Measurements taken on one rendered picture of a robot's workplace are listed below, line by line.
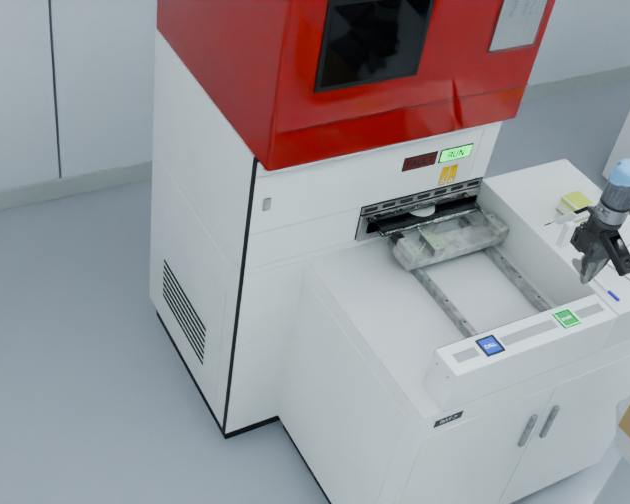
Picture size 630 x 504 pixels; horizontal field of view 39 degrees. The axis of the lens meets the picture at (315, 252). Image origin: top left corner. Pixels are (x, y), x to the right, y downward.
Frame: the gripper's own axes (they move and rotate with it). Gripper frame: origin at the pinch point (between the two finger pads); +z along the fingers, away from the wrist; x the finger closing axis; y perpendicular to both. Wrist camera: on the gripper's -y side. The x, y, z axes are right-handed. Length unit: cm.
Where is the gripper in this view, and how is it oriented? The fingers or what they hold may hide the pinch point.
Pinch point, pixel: (586, 281)
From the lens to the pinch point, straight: 238.4
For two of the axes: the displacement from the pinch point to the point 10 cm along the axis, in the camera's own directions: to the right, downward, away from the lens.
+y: -4.8, -6.3, 6.1
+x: -8.7, 2.4, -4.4
